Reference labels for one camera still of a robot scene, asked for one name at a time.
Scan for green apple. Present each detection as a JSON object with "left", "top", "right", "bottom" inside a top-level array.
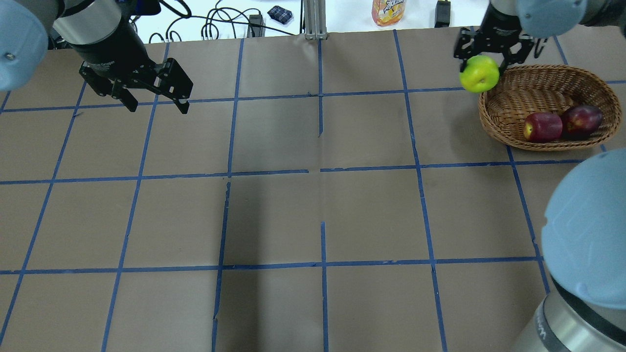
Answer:
[{"left": 460, "top": 55, "right": 500, "bottom": 93}]

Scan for red apple with yellow patch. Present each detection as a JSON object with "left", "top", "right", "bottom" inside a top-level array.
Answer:
[{"left": 523, "top": 112, "right": 563, "bottom": 143}]

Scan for dark red apple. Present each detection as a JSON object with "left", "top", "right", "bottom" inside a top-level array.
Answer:
[{"left": 560, "top": 105, "right": 604, "bottom": 140}]

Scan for wicker basket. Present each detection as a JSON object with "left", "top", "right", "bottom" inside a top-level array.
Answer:
[{"left": 478, "top": 65, "right": 624, "bottom": 152}]

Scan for black power adapter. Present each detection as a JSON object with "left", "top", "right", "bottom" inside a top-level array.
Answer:
[{"left": 434, "top": 0, "right": 451, "bottom": 27}]

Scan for orange drink bottle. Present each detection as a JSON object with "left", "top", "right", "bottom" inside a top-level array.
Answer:
[{"left": 371, "top": 0, "right": 406, "bottom": 27}]

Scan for small dark blue pouch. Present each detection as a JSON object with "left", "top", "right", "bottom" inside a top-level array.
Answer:
[{"left": 268, "top": 6, "right": 293, "bottom": 24}]

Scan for aluminium frame post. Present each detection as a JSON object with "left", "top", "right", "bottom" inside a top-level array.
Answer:
[{"left": 301, "top": 0, "right": 328, "bottom": 41}]

